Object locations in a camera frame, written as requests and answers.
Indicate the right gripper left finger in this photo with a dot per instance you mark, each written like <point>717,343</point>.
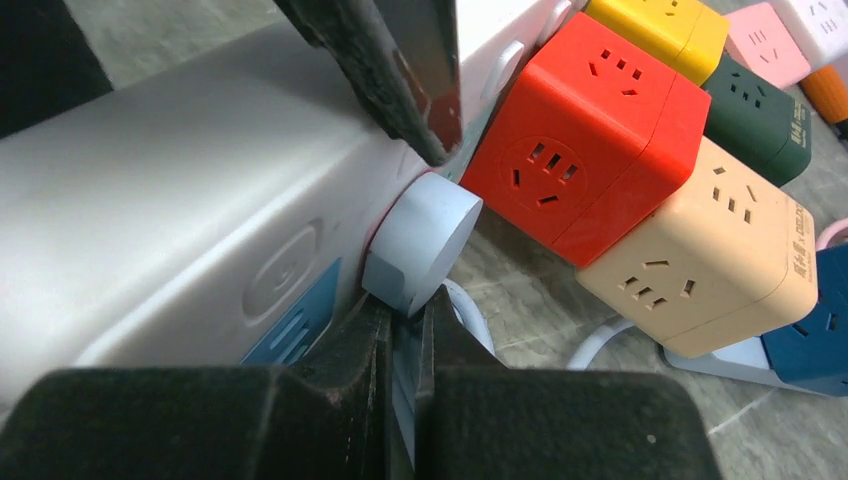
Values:
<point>324,417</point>

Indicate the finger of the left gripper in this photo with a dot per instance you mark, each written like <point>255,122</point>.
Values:
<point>401,59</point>

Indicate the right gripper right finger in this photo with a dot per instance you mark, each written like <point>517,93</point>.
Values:
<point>479,419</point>

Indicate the white long power strip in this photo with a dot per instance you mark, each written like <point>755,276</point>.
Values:
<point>227,210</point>

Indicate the light blue power strip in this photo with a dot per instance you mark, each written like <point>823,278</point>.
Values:
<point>745,361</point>

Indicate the red cube socket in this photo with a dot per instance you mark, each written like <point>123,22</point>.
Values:
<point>592,137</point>

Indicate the yellow cube socket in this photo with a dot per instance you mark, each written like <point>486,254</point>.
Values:
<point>686,35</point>

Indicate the beige cube socket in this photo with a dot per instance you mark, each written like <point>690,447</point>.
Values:
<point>727,257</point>

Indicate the blue cube socket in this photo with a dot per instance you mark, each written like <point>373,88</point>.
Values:
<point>812,353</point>

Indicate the pink cube socket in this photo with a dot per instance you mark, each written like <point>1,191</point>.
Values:
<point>758,40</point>

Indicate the dark green cube socket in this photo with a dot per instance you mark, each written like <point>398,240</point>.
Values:
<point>761,125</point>

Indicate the white cube socket top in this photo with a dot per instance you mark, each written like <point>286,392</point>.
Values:
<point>818,27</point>

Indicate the orange handled screwdriver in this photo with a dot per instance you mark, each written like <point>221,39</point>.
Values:
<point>827,93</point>

